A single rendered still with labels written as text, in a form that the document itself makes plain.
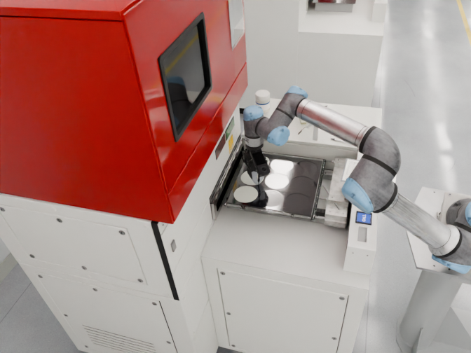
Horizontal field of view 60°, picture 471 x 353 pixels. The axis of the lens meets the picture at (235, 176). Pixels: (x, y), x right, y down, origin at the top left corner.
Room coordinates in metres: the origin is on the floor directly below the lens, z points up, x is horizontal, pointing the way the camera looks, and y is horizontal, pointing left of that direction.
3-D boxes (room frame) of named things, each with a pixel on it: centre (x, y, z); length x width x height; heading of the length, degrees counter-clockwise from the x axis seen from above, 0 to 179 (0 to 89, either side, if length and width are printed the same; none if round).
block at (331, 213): (1.06, -0.38, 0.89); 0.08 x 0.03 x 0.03; 70
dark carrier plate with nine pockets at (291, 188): (1.28, -0.17, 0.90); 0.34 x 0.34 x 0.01; 70
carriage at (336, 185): (1.21, -0.43, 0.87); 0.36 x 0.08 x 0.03; 160
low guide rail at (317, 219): (1.15, -0.19, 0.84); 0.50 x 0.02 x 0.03; 70
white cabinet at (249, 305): (1.32, -0.30, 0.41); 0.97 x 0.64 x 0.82; 160
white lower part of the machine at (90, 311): (1.29, 0.42, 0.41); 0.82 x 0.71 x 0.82; 160
